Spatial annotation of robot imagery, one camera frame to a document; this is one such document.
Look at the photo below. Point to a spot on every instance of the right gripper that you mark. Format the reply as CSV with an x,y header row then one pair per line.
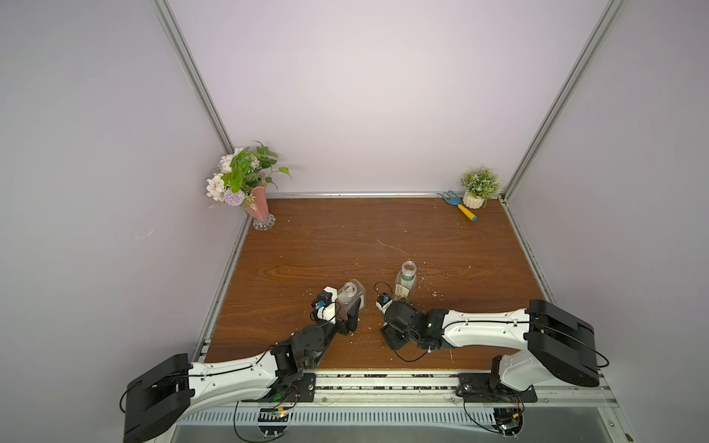
x,y
395,315

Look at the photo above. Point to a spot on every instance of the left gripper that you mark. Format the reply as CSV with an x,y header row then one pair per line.
x,y
349,323

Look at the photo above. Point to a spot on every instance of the square clear plastic bottle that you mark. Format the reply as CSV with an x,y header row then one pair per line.
x,y
351,293

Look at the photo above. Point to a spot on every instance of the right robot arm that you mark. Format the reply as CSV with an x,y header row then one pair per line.
x,y
548,341

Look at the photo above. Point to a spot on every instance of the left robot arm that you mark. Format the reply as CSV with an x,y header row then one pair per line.
x,y
154,401

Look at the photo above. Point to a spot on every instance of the tall clear labelled bottle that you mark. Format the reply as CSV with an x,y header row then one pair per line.
x,y
406,281

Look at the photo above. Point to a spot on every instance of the blue yellow garden trowel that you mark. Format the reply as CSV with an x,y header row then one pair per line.
x,y
453,199

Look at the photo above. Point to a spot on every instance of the small potted green plant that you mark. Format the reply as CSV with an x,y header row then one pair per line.
x,y
481,185

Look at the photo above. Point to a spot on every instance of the pink vase with flowers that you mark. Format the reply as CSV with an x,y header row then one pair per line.
x,y
240,180

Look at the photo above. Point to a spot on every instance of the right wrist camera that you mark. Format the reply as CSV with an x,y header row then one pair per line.
x,y
383,301

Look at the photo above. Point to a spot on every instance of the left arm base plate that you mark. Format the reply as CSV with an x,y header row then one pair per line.
x,y
302,390

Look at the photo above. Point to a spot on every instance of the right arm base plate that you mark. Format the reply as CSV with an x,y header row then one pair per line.
x,y
480,387

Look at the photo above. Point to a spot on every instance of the aluminium front rail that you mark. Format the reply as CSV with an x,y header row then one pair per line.
x,y
417,387

